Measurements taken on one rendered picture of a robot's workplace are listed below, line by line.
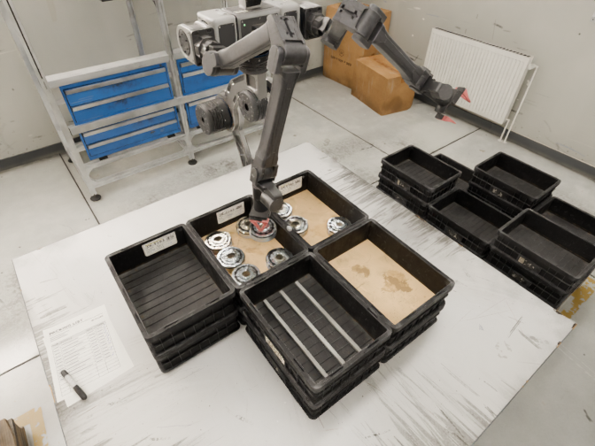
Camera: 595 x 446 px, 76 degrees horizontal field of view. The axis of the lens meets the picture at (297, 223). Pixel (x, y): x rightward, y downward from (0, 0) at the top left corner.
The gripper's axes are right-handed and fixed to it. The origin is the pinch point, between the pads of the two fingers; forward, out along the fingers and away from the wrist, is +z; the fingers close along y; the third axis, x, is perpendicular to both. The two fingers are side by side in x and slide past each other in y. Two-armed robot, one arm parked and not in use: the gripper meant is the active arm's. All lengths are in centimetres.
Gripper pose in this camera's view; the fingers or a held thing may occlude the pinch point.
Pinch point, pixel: (262, 225)
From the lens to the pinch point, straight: 142.8
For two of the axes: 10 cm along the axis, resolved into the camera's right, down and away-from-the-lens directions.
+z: -0.3, 7.1, 7.1
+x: -9.9, -1.4, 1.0
